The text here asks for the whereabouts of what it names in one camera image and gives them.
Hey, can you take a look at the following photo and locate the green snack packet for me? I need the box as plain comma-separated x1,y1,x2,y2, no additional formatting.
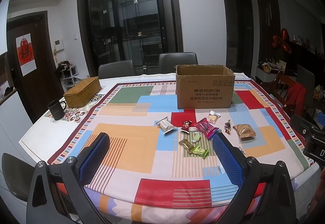
192,145,209,159

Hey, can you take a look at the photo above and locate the grey dining chair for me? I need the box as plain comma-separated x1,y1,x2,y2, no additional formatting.
98,60,137,79
158,52,198,74

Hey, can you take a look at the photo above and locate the olive gold snack packet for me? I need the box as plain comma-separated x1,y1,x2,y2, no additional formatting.
179,138,194,154

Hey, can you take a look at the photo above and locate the pale green candy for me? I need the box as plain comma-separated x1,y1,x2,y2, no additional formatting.
191,132,201,143

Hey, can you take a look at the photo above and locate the woven wicker box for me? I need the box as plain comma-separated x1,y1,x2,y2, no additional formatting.
64,76,101,108

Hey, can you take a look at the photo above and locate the white bread snack packet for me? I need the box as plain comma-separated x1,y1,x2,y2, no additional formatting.
207,110,221,124

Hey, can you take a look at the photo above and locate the black mug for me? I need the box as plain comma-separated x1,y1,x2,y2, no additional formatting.
47,100,67,121

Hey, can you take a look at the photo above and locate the silver snack bar wrapper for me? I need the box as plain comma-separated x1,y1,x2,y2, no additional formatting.
156,117,176,134

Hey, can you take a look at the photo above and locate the black sliding glass door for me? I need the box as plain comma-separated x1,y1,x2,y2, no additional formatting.
77,0,183,76

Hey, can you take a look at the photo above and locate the gold fortune biscuits bag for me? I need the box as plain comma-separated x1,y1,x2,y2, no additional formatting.
233,124,256,140

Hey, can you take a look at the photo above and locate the white wall intercom panel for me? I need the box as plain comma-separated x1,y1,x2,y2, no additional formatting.
54,40,64,52

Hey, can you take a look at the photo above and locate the red fu door poster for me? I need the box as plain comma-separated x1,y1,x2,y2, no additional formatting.
15,34,37,76

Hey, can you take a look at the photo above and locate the white low side table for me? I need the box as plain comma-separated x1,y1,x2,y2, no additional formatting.
255,64,282,84

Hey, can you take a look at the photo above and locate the patterned tile placemat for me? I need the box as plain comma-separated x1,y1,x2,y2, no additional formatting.
61,93,105,123

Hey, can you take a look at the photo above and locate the red wooden chair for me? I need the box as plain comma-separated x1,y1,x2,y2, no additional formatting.
261,72,307,117

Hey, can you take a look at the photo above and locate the person's right hand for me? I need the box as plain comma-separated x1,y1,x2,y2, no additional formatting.
306,170,324,223

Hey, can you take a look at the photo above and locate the small red snack packet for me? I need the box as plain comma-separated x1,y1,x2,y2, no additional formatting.
181,119,192,134

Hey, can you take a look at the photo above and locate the near left black chair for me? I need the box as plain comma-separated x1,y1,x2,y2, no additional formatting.
2,153,34,202

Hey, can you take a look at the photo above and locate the gold twisted candy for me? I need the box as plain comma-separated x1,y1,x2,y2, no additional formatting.
224,120,231,135

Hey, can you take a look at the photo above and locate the left grey dining chair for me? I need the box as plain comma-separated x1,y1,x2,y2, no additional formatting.
98,60,137,79

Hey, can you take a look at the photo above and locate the dark wooden entrance door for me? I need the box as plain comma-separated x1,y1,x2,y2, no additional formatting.
7,11,63,123

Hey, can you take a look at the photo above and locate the white shoe rack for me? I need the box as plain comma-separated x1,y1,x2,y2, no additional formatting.
55,61,81,92

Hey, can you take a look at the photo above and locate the brown cardboard box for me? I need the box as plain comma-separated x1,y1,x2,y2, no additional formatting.
176,64,235,109

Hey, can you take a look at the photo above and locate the right grey dining chair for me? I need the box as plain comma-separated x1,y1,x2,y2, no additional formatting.
158,52,198,74

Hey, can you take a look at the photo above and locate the magenta snack packet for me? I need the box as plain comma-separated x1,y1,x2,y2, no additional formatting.
194,118,219,140

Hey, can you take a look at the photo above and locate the red foil balloon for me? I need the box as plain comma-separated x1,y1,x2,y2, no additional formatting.
272,28,291,53

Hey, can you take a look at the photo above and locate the colourful patterned tablecloth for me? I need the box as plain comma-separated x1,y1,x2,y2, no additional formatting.
20,74,319,223

